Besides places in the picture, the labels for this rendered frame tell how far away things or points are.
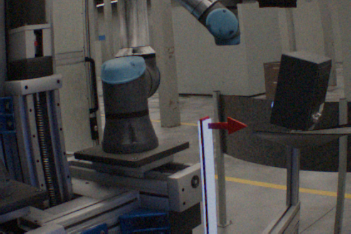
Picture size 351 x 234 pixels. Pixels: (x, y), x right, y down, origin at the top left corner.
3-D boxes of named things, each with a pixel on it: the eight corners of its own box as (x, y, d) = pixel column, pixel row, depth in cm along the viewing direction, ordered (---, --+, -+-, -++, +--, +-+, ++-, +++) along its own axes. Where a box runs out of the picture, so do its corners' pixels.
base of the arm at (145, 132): (91, 150, 120) (86, 113, 119) (127, 139, 132) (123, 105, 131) (133, 155, 111) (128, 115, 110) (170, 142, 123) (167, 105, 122)
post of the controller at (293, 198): (295, 206, 112) (297, 133, 110) (285, 206, 114) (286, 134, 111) (298, 202, 115) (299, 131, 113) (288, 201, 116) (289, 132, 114)
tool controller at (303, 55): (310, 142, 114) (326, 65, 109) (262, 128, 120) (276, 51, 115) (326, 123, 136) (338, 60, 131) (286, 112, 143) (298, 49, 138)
